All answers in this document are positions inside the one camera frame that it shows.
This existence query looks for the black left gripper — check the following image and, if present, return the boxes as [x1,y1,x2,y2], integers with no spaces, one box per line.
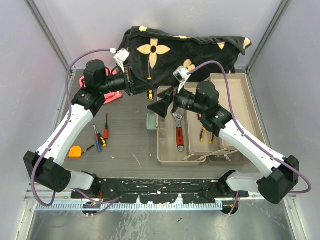
[99,65,153,96]

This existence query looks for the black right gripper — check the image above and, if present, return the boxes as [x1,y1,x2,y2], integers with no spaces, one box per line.
[147,79,206,118]

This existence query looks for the long black yellow screwdriver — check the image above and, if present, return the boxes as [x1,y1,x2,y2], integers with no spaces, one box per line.
[147,60,154,101]

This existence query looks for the red handled adjustable wrench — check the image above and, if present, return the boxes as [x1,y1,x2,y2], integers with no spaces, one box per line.
[172,112,185,152]

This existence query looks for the yellow handled pliers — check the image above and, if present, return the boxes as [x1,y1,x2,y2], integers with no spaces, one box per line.
[199,127,214,145]

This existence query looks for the red handled screwdriver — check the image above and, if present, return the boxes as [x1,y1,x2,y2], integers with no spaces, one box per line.
[103,113,109,140]

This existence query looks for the blue handled screwdriver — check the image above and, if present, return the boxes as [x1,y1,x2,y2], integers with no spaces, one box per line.
[93,124,102,153]

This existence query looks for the beige plastic tool box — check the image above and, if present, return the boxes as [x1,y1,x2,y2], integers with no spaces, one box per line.
[146,72,262,167]

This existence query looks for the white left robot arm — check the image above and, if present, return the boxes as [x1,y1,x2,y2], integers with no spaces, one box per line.
[23,59,152,198]

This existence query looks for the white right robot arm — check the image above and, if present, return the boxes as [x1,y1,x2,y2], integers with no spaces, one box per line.
[147,81,300,204]

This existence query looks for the pink printed plastic bag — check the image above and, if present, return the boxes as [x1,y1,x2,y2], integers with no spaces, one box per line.
[78,67,123,105]

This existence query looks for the black floral plush blanket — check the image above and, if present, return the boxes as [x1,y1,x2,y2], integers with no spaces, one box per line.
[119,26,252,88]

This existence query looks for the orange tape measure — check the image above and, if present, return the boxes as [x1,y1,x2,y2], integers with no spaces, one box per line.
[68,145,83,159]

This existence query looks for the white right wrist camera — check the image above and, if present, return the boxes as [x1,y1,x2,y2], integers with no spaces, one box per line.
[173,66,190,93]

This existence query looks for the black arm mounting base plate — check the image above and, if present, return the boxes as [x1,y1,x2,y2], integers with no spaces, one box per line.
[86,178,236,204]

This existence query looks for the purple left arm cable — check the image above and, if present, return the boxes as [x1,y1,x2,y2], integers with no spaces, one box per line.
[29,48,121,216]

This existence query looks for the aluminium frame rail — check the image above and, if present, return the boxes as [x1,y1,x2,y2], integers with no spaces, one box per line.
[24,181,297,211]

